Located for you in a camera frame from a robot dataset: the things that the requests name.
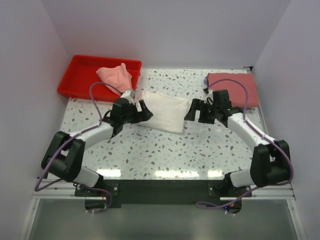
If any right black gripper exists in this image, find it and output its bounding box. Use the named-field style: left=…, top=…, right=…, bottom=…
left=184, top=98, right=219, bottom=125

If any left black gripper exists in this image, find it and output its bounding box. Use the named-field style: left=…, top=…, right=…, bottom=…
left=120, top=100, right=152, bottom=125

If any white graphic t-shirt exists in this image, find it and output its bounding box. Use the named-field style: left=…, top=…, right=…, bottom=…
left=139, top=91, right=190, bottom=134

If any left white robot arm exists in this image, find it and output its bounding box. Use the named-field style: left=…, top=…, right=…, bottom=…
left=41, top=97, right=153, bottom=196

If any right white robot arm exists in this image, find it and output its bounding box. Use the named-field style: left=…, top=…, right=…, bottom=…
left=184, top=90, right=294, bottom=197

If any folded purple t-shirt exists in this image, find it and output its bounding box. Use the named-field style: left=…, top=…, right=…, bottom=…
left=203, top=76, right=209, bottom=89

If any folded dusty red t-shirt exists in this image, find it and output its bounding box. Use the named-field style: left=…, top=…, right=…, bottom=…
left=207, top=73, right=259, bottom=108

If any light pink t-shirt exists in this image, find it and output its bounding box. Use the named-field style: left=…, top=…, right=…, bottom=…
left=96, top=63, right=133, bottom=96

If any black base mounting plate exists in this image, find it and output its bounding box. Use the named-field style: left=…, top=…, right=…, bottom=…
left=74, top=179, right=252, bottom=213

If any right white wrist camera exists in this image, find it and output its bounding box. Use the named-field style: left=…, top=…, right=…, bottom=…
left=204, top=90, right=214, bottom=105

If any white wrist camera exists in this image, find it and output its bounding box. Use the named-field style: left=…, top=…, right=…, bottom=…
left=204, top=90, right=214, bottom=105
left=120, top=89, right=135, bottom=101

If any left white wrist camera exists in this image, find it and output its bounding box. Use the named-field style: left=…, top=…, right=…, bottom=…
left=120, top=89, right=135, bottom=101

